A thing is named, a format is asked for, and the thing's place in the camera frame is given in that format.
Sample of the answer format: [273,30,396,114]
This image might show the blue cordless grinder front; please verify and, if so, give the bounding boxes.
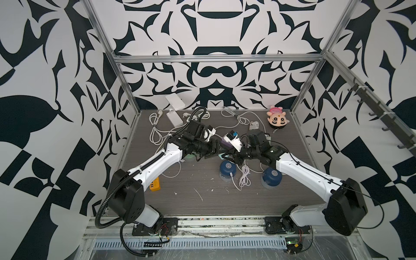
[261,167,283,189]

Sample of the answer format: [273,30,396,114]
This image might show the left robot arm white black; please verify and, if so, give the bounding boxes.
[95,120,221,230]

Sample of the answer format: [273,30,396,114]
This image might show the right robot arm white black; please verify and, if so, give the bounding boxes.
[224,130,368,236]

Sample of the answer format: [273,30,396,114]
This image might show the purple power strip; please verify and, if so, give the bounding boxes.
[222,136,242,152]

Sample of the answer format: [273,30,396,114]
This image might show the pink cartoon face toy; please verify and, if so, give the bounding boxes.
[266,106,290,130]

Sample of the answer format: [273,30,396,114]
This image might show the white folding desk lamp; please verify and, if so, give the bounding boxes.
[166,93,185,127]

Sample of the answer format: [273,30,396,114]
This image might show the yellow power strip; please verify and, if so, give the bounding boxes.
[149,177,161,192]

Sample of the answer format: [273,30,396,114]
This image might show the white coiled power cable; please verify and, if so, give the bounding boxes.
[182,110,211,124]
[148,109,176,146]

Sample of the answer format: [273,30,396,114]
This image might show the grey wall hook rail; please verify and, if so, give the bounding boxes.
[348,77,416,157]

